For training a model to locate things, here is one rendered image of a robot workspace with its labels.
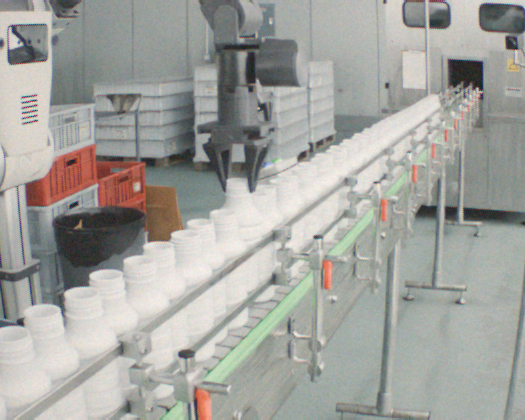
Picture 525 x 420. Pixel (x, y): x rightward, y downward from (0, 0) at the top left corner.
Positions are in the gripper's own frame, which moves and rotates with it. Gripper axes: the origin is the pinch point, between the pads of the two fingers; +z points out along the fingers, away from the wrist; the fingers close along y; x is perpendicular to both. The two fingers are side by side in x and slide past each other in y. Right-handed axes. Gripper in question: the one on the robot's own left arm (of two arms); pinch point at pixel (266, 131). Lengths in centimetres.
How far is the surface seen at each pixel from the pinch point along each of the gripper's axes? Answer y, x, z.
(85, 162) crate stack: 155, 162, -19
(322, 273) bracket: -60, -24, 23
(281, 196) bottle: -49, -18, 11
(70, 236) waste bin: 87, 135, 12
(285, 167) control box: -5.7, -3.6, 9.0
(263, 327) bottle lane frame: -70, -17, 26
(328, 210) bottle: -25.8, -16.7, 18.5
